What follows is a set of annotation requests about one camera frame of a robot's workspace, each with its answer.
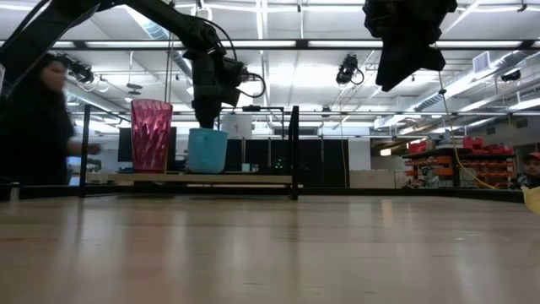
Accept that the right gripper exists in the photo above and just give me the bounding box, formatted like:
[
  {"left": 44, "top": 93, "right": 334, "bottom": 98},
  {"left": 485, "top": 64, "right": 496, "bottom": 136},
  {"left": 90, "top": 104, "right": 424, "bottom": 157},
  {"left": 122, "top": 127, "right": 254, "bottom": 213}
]
[{"left": 362, "top": 0, "right": 459, "bottom": 92}]

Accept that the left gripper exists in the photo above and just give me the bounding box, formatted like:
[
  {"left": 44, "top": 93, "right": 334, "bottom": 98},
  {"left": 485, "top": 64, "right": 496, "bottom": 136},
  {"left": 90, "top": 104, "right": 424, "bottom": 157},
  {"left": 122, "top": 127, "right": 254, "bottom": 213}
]
[{"left": 184, "top": 46, "right": 232, "bottom": 129}]

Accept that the blue mug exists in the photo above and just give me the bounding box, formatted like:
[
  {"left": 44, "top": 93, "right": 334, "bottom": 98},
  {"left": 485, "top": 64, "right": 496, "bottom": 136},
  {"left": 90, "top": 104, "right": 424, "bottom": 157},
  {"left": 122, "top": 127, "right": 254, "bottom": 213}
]
[{"left": 186, "top": 128, "right": 230, "bottom": 175}]

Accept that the pink faceted plastic cup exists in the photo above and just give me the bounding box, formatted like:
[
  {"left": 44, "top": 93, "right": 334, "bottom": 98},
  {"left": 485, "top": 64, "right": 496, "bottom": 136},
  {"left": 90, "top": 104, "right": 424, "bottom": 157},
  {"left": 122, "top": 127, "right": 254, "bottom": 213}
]
[{"left": 129, "top": 98, "right": 174, "bottom": 173}]

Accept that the shelf with red bins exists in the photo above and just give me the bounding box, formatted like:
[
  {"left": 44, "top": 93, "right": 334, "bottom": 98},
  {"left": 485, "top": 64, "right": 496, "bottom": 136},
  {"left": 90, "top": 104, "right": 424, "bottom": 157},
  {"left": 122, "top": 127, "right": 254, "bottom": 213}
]
[{"left": 402, "top": 135, "right": 516, "bottom": 190}]

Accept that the black overhead spotlight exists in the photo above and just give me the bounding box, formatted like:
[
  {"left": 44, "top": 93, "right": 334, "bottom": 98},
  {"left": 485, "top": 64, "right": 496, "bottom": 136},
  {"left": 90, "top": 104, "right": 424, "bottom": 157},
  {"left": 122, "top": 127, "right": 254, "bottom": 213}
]
[
  {"left": 62, "top": 53, "right": 96, "bottom": 84},
  {"left": 335, "top": 53, "right": 365, "bottom": 86}
]

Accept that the beige cardboard box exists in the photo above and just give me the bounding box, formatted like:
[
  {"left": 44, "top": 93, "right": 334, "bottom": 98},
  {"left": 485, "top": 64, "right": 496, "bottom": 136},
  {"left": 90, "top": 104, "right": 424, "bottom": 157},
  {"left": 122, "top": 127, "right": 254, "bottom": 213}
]
[{"left": 348, "top": 169, "right": 397, "bottom": 189}]

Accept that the black partition panel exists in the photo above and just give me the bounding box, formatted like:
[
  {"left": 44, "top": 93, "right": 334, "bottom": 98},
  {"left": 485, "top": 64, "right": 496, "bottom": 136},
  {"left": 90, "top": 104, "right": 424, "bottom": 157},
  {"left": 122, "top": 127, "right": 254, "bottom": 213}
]
[{"left": 192, "top": 138, "right": 350, "bottom": 189}]

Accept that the person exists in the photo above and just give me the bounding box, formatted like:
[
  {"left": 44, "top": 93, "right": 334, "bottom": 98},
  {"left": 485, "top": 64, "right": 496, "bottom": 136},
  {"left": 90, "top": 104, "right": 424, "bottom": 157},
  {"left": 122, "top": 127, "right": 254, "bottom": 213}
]
[
  {"left": 509, "top": 151, "right": 540, "bottom": 190},
  {"left": 0, "top": 52, "right": 102, "bottom": 187}
]

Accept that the yellow cloth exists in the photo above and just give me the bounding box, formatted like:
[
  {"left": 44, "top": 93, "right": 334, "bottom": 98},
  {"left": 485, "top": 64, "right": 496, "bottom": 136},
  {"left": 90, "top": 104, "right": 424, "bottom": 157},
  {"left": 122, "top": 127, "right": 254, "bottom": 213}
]
[{"left": 521, "top": 185, "right": 540, "bottom": 215}]

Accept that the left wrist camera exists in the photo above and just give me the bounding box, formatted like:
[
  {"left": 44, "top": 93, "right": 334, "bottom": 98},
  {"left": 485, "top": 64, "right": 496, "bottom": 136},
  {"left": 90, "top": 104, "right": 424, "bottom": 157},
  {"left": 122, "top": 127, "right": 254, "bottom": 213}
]
[{"left": 223, "top": 58, "right": 251, "bottom": 106}]

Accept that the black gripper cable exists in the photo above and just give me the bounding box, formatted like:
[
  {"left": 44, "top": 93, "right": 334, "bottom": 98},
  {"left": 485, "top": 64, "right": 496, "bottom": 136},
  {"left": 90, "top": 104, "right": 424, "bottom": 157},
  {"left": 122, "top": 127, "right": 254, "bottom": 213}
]
[{"left": 235, "top": 70, "right": 267, "bottom": 100}]

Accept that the wooden shelf with black frame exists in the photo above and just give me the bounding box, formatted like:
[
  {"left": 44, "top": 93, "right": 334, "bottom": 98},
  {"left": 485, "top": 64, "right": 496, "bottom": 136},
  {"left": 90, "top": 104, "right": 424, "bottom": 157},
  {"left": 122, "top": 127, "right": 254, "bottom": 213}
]
[{"left": 78, "top": 104, "right": 304, "bottom": 202}]

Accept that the thin yellow vertical cable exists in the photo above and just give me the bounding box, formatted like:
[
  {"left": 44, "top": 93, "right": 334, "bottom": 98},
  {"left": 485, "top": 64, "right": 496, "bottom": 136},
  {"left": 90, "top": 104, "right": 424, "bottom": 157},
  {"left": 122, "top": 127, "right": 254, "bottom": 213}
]
[{"left": 340, "top": 138, "right": 349, "bottom": 189}]

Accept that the black aluminium table frame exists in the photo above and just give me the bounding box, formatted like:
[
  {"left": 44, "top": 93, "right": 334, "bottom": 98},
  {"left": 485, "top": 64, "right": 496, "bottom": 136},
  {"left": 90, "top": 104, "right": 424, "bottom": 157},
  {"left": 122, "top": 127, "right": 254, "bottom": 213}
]
[{"left": 0, "top": 184, "right": 525, "bottom": 204}]

